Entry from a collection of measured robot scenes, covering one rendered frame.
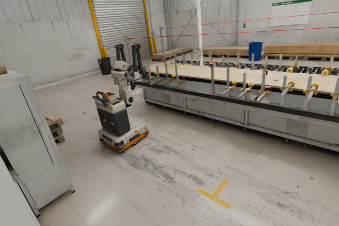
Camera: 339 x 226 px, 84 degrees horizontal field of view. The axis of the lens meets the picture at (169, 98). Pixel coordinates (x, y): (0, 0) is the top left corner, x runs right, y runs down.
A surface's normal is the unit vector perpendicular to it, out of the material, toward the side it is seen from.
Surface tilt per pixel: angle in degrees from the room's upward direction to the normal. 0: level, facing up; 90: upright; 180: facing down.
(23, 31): 90
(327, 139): 90
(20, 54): 90
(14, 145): 90
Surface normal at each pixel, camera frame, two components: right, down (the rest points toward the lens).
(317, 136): -0.65, 0.41
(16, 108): 0.75, 0.17
